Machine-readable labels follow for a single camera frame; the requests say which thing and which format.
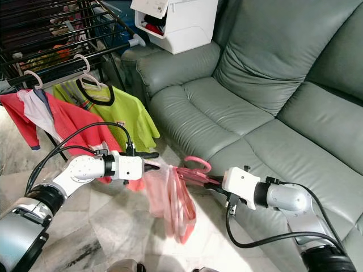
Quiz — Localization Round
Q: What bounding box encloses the red plastic hanger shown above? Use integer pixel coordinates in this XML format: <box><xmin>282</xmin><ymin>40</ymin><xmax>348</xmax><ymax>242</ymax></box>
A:
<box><xmin>173</xmin><ymin>156</ymin><xmax>214</xmax><ymax>188</ymax></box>

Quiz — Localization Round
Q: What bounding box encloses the pink patterned garment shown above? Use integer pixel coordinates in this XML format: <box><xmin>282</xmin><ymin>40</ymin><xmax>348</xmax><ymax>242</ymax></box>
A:
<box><xmin>126</xmin><ymin>161</ymin><xmax>197</xmax><ymax>245</ymax></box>

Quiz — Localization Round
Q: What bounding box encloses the pale pink hanger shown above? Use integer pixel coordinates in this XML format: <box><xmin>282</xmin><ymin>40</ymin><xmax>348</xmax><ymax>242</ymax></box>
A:
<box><xmin>24</xmin><ymin>70</ymin><xmax>46</xmax><ymax>91</ymax></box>
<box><xmin>73</xmin><ymin>54</ymin><xmax>111</xmax><ymax>91</ymax></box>

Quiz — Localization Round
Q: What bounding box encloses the lime green shirt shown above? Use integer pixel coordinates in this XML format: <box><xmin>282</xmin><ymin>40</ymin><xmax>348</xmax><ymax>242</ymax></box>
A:
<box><xmin>53</xmin><ymin>79</ymin><xmax>161</xmax><ymax>152</ymax></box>

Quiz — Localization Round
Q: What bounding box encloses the red shirt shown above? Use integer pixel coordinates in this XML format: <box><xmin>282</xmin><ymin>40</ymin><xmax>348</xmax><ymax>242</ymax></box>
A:
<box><xmin>0</xmin><ymin>90</ymin><xmax>125</xmax><ymax>165</ymax></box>

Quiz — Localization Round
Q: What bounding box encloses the black metal drying rack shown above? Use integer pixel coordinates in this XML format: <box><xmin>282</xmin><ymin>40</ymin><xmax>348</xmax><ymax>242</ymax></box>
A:
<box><xmin>0</xmin><ymin>0</ymin><xmax>148</xmax><ymax>97</ymax></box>

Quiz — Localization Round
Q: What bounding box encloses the red cloth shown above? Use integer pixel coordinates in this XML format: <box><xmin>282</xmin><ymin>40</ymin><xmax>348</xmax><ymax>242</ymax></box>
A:
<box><xmin>143</xmin><ymin>22</ymin><xmax>165</xmax><ymax>36</ymax></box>

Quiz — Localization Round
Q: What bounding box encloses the grey green leather sofa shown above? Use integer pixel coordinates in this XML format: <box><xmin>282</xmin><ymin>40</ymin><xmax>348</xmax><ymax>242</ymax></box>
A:
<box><xmin>122</xmin><ymin>0</ymin><xmax>363</xmax><ymax>272</ymax></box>

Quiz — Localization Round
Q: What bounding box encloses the orange toy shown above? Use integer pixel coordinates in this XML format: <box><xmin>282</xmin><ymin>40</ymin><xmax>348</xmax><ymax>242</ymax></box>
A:
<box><xmin>56</xmin><ymin>44</ymin><xmax>75</xmax><ymax>60</ymax></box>

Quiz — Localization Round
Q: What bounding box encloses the white lidded storage box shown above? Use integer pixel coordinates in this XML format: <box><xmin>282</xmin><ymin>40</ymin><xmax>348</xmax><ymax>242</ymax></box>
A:
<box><xmin>130</xmin><ymin>0</ymin><xmax>220</xmax><ymax>56</ymax></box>

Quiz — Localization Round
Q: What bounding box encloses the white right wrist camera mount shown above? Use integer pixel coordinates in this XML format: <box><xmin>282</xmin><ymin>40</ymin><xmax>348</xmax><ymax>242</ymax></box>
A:
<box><xmin>222</xmin><ymin>167</ymin><xmax>257</xmax><ymax>211</ymax></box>

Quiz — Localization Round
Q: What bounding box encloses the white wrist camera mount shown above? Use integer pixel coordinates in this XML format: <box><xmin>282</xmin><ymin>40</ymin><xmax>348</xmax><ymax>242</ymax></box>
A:
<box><xmin>111</xmin><ymin>152</ymin><xmax>144</xmax><ymax>182</ymax></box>
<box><xmin>222</xmin><ymin>167</ymin><xmax>257</xmax><ymax>211</ymax></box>

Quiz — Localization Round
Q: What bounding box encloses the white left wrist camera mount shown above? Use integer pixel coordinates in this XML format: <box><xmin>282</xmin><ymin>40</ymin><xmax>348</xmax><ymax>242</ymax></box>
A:
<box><xmin>111</xmin><ymin>152</ymin><xmax>144</xmax><ymax>182</ymax></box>

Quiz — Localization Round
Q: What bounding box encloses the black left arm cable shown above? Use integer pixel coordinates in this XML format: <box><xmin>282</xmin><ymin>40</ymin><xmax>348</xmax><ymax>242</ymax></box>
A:
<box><xmin>34</xmin><ymin>122</ymin><xmax>137</xmax><ymax>196</ymax></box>

